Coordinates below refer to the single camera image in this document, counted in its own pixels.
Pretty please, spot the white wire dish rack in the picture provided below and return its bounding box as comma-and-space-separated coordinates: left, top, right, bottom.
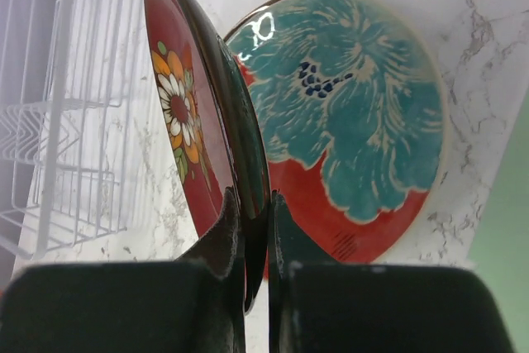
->
1, 0, 156, 260

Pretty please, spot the pink rimmed teal plate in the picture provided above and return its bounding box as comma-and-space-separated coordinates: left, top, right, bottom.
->
225, 0, 450, 263

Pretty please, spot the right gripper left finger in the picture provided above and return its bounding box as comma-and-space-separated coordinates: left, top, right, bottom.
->
1, 188, 245, 352

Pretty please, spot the green folder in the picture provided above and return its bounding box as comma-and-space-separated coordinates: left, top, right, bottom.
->
469, 98, 528, 352

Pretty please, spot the dark red patterned plate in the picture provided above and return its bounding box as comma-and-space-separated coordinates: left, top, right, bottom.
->
144, 0, 271, 308

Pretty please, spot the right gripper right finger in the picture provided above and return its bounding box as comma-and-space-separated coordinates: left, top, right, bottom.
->
268, 193, 513, 352

